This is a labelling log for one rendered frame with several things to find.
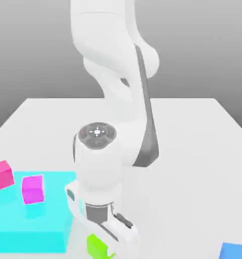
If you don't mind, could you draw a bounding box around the small green cube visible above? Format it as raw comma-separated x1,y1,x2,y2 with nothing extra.
86,233,116,259

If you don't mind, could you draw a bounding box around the small blue cube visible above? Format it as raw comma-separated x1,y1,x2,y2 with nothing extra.
218,242,242,259

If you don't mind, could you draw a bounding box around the large cyan box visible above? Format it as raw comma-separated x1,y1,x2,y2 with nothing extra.
0,170,78,255

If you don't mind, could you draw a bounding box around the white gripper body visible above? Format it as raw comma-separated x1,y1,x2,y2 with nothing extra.
71,212,140,259

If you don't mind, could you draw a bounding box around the small pink cube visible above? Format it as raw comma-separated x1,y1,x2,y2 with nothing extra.
0,159,16,192

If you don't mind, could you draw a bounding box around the small magenta cube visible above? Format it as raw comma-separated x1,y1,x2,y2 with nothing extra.
21,174,45,205

